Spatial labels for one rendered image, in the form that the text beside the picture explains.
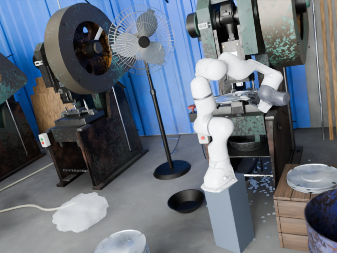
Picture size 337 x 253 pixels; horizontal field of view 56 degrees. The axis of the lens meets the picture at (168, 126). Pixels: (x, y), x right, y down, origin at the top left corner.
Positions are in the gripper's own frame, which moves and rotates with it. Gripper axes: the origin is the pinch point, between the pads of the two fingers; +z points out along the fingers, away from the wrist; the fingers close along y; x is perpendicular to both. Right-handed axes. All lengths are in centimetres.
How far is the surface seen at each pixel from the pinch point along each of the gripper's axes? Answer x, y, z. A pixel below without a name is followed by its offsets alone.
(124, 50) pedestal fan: 46, 53, 92
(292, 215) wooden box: 20, -61, -49
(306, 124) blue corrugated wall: -126, -68, 78
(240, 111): -4.5, -11.8, 15.5
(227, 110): -0.7, -10.4, 26.4
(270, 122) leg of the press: -9.6, -20.1, -8.2
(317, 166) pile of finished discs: -12, -46, -40
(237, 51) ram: -13.7, 29.9, 16.7
